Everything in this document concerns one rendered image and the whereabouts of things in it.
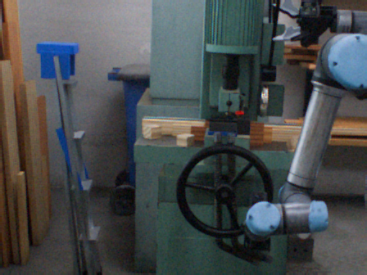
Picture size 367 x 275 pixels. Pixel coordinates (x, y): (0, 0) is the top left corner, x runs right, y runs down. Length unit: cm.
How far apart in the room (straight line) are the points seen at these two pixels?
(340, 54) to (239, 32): 68
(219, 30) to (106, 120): 255
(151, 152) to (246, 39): 48
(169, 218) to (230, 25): 66
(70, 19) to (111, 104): 66
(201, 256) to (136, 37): 254
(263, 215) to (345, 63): 39
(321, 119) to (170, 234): 75
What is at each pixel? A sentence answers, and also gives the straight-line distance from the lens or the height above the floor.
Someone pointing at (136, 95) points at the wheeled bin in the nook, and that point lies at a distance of 373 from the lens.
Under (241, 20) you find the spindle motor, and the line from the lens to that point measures 193.
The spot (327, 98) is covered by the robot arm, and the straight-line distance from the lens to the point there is 147.
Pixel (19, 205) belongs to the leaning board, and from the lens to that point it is 318.
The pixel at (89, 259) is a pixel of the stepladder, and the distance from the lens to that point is 285.
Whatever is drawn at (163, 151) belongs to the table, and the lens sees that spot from 191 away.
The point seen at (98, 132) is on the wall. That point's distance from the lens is 441.
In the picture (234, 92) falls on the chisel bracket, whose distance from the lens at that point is 197.
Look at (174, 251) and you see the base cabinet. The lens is 201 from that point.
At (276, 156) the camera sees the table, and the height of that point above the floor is 88.
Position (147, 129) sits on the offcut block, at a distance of 200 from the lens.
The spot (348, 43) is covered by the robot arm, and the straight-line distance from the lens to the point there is 131.
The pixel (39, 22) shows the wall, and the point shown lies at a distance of 441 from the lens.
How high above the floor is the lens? 133
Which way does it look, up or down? 12 degrees down
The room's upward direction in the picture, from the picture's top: 3 degrees clockwise
